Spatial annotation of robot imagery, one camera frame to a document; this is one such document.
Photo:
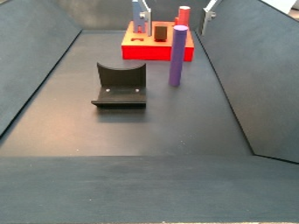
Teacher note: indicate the red peg board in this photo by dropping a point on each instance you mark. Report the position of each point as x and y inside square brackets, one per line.
[142, 47]

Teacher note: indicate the dark brown triangular peg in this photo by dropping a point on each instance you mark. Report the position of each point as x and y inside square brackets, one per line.
[159, 33]

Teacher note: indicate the dark blue rectangular peg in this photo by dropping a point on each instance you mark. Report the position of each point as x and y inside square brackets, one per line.
[139, 21]

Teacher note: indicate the light blue rectangular peg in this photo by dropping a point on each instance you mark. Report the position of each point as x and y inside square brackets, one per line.
[146, 15]

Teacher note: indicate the black curved holder stand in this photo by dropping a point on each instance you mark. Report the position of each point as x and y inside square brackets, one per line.
[122, 87]

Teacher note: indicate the pink octagonal peg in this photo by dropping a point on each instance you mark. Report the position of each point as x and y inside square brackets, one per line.
[185, 10]

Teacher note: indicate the purple round cylinder peg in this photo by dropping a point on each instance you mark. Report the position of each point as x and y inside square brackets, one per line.
[179, 36]

